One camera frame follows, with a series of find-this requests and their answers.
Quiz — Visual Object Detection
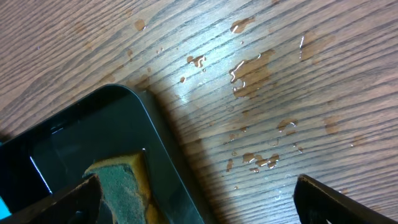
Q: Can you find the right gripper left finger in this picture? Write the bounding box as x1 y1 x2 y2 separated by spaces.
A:
1 174 103 224

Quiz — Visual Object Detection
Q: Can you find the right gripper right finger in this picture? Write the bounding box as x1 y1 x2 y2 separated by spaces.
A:
293 174 397 224

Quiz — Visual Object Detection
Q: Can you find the green and yellow sponge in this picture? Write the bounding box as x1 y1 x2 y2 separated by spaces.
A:
83 152 169 224

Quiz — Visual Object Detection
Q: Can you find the black rectangular water tray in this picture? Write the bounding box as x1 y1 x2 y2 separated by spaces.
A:
1 85 216 223

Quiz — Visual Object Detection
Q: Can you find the teal plastic tray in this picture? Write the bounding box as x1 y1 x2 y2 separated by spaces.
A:
0 198 12 220

